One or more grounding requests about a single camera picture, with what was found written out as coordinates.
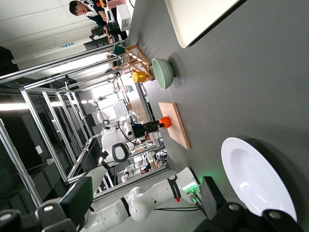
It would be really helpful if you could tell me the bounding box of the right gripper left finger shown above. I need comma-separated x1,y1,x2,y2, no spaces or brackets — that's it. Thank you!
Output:
35,176,94,232

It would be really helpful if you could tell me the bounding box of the orange fruit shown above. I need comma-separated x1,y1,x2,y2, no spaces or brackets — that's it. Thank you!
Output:
158,116,172,130

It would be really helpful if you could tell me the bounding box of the white box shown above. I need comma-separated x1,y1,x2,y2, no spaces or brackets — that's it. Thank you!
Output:
116,3,131,32

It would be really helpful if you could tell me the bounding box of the seated person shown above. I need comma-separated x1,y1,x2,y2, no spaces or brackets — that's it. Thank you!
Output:
69,0,114,29

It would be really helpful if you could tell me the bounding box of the black left arm base cable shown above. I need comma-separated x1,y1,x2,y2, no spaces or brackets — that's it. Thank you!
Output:
154,189,208,218

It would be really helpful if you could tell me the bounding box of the pale green bowl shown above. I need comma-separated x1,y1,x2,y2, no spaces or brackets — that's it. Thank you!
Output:
152,58,175,91

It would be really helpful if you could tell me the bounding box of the yellow mug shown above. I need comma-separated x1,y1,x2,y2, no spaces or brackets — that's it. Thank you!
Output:
132,71,148,84

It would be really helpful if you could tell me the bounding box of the wooden mug rack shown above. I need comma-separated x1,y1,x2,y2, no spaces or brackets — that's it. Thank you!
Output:
106,44,155,82

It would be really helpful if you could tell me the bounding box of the cream bear print tray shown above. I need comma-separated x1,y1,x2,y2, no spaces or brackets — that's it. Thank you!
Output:
165,0,242,48

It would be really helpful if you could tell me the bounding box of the dark green mug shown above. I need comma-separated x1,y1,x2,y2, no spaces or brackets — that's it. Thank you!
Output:
111,43,126,57

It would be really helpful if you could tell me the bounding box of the wooden cutting board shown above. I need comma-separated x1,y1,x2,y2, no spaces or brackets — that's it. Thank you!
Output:
158,101,191,150

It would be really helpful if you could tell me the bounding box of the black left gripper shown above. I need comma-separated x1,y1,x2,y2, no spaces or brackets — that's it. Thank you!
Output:
132,121,165,139

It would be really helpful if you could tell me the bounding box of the white wall pipe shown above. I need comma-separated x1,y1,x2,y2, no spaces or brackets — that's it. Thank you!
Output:
11,42,85,65

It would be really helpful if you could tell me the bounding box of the aluminium profile frame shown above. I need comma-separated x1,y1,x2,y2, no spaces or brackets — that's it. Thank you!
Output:
0,43,169,208

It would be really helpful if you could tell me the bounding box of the white round plate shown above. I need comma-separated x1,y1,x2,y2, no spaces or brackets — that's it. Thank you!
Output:
221,137,297,222

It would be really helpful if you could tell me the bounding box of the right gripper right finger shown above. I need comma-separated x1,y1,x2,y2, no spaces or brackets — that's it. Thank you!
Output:
197,176,264,232

